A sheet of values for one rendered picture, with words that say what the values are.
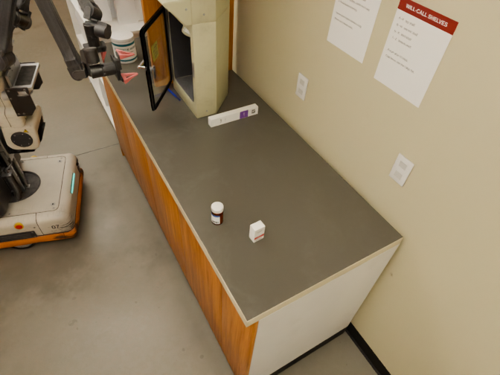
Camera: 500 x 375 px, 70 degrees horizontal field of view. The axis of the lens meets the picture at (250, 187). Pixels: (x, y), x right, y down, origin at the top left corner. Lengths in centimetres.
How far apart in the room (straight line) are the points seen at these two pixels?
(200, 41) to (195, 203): 71
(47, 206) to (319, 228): 173
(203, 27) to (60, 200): 145
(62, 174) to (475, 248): 237
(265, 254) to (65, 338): 137
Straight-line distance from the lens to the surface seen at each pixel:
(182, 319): 223
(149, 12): 199
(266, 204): 146
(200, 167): 160
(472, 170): 128
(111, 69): 180
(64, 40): 180
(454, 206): 136
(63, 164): 280
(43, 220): 251
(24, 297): 256
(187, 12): 163
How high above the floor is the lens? 204
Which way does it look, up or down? 46 degrees down
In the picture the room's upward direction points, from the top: 5 degrees clockwise
